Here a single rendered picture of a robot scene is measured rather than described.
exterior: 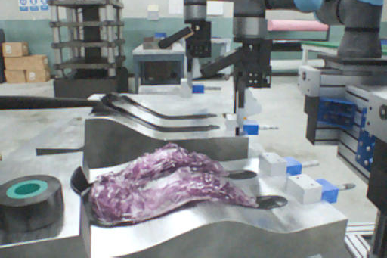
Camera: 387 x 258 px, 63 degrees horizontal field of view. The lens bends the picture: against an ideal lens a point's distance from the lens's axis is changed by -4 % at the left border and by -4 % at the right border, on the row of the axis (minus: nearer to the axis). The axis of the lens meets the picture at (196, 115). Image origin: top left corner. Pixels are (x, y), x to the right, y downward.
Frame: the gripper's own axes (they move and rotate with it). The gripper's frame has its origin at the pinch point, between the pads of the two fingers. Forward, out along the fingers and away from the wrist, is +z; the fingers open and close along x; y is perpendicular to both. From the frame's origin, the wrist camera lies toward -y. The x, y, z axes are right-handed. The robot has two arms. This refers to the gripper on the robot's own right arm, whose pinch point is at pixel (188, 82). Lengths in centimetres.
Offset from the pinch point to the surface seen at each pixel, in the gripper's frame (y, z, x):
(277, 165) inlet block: 18, 7, -49
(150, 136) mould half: -8.2, 6.1, -35.9
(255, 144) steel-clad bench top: 19.7, 15.1, -17.5
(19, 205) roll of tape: -18, 1, -75
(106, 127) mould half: -17.9, 4.0, -35.9
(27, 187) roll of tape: -19, 1, -70
